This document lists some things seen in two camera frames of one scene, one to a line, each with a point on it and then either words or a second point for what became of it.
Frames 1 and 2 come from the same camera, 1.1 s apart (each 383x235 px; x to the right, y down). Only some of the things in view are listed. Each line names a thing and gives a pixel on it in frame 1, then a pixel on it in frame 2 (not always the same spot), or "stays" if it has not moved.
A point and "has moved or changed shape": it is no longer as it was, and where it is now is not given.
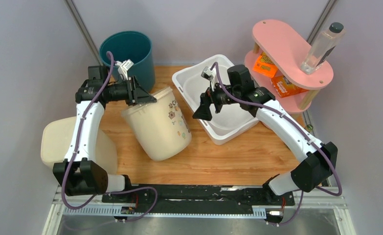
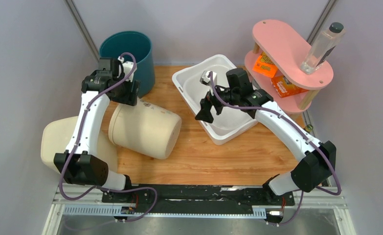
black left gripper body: [122, 92] stays
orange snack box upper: [265, 65] stays
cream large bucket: [161, 127] has moved or changed shape
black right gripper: [207, 99] stays
